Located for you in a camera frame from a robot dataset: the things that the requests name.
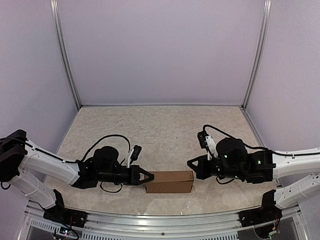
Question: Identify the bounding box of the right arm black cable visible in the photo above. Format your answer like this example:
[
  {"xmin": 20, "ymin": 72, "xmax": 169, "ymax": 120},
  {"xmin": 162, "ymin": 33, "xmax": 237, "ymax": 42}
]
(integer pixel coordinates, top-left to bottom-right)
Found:
[{"xmin": 202, "ymin": 124, "xmax": 273, "ymax": 185}]

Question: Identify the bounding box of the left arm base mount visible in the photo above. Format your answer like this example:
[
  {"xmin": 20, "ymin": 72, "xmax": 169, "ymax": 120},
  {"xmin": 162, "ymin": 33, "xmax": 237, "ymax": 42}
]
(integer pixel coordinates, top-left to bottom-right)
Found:
[{"xmin": 43, "ymin": 206, "xmax": 88, "ymax": 228}]

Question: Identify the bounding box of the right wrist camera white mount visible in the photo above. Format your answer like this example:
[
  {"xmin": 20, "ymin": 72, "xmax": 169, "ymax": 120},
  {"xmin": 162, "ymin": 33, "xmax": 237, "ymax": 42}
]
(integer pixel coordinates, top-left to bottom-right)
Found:
[{"xmin": 197, "ymin": 130, "xmax": 218, "ymax": 161}]

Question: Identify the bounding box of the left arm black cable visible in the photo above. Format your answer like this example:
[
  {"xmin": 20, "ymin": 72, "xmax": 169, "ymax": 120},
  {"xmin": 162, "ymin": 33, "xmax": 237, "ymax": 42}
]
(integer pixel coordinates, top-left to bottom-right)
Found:
[{"xmin": 79, "ymin": 134, "xmax": 132, "ymax": 193}]

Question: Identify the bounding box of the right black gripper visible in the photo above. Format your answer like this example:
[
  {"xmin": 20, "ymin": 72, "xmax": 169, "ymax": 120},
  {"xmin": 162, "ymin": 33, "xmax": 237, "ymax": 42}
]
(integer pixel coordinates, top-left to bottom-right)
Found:
[{"xmin": 187, "ymin": 154, "xmax": 244, "ymax": 181}]

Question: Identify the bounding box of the left aluminium corner post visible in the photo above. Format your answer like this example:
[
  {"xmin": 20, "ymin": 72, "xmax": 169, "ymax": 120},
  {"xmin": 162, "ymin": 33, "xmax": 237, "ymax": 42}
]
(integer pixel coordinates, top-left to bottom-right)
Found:
[{"xmin": 50, "ymin": 0, "xmax": 82, "ymax": 111}]

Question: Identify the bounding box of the aluminium corner post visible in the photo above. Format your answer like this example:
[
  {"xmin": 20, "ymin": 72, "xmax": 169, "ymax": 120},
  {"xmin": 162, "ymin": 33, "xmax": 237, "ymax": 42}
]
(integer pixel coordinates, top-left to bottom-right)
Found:
[
  {"xmin": 241, "ymin": 0, "xmax": 272, "ymax": 112},
  {"xmin": 50, "ymin": 0, "xmax": 82, "ymax": 111}
]

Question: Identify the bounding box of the right aluminium corner post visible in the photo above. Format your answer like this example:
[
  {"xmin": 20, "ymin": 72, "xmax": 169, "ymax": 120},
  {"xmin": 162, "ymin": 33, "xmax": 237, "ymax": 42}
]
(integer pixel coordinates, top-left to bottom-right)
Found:
[{"xmin": 241, "ymin": 0, "xmax": 272, "ymax": 112}]

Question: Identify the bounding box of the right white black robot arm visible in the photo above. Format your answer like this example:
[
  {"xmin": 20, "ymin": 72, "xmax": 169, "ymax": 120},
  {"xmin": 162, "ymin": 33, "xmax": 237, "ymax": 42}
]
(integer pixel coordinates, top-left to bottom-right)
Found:
[{"xmin": 187, "ymin": 136, "xmax": 320, "ymax": 222}]

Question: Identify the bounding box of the front aluminium frame rail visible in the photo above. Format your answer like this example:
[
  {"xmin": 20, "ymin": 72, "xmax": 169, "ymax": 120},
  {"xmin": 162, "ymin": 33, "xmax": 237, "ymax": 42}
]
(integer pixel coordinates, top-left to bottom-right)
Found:
[{"xmin": 17, "ymin": 200, "xmax": 311, "ymax": 240}]

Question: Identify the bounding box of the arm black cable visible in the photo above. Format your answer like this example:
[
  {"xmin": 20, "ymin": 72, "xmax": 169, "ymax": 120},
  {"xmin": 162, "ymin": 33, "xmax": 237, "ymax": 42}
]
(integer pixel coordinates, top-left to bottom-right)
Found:
[
  {"xmin": 202, "ymin": 124, "xmax": 273, "ymax": 185},
  {"xmin": 79, "ymin": 134, "xmax": 132, "ymax": 193}
]

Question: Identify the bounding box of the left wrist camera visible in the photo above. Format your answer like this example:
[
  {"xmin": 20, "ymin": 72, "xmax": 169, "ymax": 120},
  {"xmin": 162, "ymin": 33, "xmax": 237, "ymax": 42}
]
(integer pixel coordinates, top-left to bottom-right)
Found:
[{"xmin": 124, "ymin": 145, "xmax": 142, "ymax": 168}]

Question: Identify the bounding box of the brown cardboard box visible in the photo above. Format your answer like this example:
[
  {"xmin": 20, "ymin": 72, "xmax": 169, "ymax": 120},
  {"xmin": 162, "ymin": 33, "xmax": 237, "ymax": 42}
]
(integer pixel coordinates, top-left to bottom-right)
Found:
[{"xmin": 144, "ymin": 170, "xmax": 194, "ymax": 194}]

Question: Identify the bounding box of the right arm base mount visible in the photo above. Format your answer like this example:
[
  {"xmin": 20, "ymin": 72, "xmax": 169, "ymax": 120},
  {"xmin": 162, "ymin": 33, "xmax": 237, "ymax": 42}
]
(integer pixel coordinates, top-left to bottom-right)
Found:
[{"xmin": 238, "ymin": 206, "xmax": 283, "ymax": 228}]

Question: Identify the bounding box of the small circuit board with led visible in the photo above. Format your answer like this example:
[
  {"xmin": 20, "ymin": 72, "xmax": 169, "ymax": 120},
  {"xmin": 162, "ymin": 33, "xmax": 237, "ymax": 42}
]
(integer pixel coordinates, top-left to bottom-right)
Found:
[{"xmin": 58, "ymin": 227, "xmax": 72, "ymax": 237}]

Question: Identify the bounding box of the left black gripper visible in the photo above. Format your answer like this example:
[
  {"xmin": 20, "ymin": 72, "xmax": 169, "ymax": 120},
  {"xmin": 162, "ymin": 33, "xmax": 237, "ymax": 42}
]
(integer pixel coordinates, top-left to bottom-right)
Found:
[{"xmin": 97, "ymin": 165, "xmax": 154, "ymax": 186}]

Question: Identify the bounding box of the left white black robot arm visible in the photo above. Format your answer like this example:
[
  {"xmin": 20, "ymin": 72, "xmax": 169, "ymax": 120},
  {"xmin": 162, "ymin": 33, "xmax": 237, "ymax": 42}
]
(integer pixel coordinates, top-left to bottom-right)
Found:
[{"xmin": 0, "ymin": 129, "xmax": 154, "ymax": 223}]

